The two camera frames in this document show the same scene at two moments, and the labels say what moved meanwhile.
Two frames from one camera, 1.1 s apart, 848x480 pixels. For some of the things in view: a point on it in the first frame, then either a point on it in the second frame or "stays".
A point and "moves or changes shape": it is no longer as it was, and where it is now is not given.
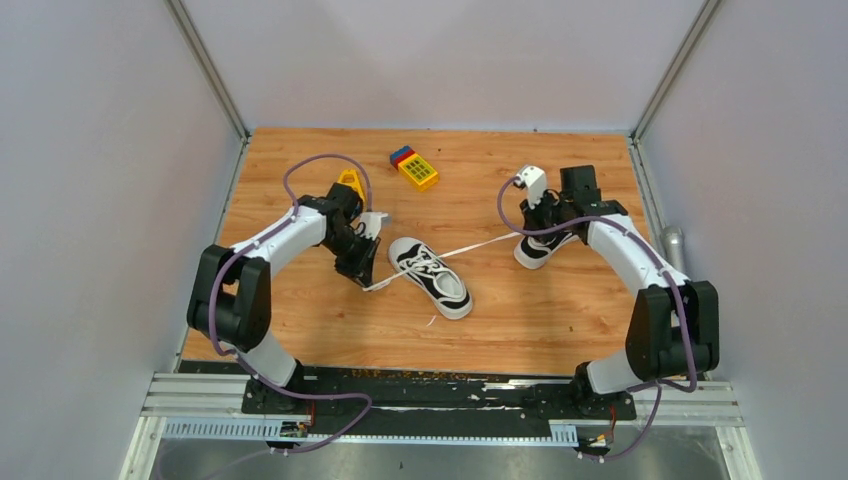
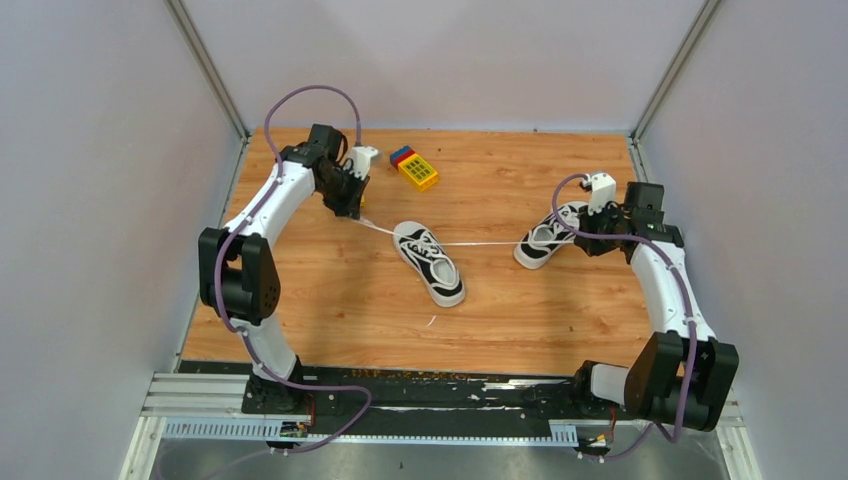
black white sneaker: [533, 251] stays
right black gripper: [531, 216] to [587, 221]
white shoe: [440, 281] moves or changes shape
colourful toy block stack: [414, 167] stays
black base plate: [375, 401] stays
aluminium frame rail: [174, 395] stays
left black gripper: [362, 268] to [350, 207]
